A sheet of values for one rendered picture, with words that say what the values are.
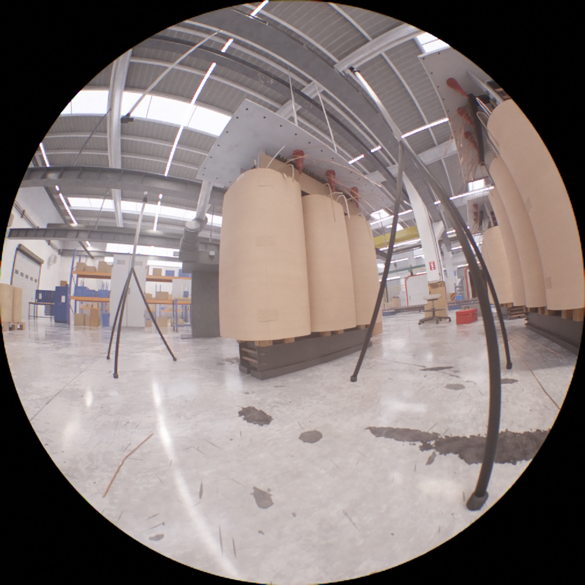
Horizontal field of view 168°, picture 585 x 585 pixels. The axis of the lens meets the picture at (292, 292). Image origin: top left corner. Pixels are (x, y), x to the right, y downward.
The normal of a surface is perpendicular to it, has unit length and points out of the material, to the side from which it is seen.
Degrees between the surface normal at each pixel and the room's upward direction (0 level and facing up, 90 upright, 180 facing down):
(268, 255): 90
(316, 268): 90
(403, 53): 174
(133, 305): 90
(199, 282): 90
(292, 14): 174
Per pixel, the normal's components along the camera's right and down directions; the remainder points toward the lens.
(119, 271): 0.65, -0.12
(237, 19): 0.05, 0.99
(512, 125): -0.99, 0.03
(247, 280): -0.22, -0.11
